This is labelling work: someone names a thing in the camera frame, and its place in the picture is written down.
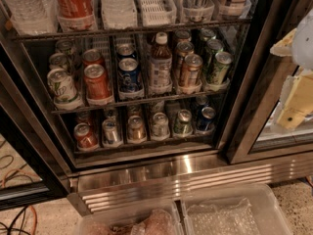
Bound orange brown soda can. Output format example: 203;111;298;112
179;53;202;87

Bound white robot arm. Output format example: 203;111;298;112
270;9;313;133

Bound fridge glass door right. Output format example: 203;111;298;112
225;0;313;164

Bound green can front right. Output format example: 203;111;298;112
206;51;233;85

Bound blue can bottom shelf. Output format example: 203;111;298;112
197;107;216;131

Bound green can middle right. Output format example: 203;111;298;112
202;39;224;74

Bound green can back right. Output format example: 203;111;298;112
199;28;216;46

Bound green can bottom shelf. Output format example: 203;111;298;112
173;109;192;135

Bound brown can second row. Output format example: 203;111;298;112
173;42;195;78

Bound brown can back row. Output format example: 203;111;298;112
173;30;192;46

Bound clear silver can bottom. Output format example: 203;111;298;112
152;113;169;138

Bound gold can bottom shelf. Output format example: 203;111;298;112
127;116;146;140

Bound white plastic shelf tray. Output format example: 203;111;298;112
137;0;177;27

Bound blue pepsi can front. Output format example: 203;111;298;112
118;58;142;93

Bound blue pepsi can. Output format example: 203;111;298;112
118;58;142;93
116;43;137;61

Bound blue pepsi can back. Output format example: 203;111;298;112
116;43;137;61

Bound silver can bottom shelf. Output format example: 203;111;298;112
102;118;120;145

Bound red orange can front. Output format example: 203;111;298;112
84;64;111;100

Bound red orange can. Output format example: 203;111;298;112
84;64;111;100
82;49;106;67

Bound red orange can back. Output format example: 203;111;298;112
82;49;106;67

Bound red can bottom shelf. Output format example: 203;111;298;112
74;122;98;149

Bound steel fridge base grille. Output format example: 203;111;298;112
67;151;313;216

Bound white green can front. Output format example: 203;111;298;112
47;68;78;103

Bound white green can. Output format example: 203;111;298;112
49;53;70;71
47;68;78;103
55;39;77;62

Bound white green can back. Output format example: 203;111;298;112
55;39;77;62

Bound white green can middle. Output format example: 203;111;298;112
49;53;70;71

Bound clear plastic bin right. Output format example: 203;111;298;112
181;184;293;235

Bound clear plastic bin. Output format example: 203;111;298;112
72;200;184;235
181;184;293;235

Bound iced tea bottle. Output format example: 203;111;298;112
149;32;172;87

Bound clear plastic bin left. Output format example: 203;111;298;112
72;200;184;235

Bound red coca cola bottle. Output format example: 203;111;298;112
57;0;93;19

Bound clear water bottle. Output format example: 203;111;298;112
4;0;58;35

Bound middle wire shelf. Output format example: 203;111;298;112
51;88;227;115

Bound wire shelf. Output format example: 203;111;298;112
51;88;227;115
9;17;252;42

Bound upper wire shelf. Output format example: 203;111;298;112
9;17;252;42

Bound orange cable on floor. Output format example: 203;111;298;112
0;167;38;235

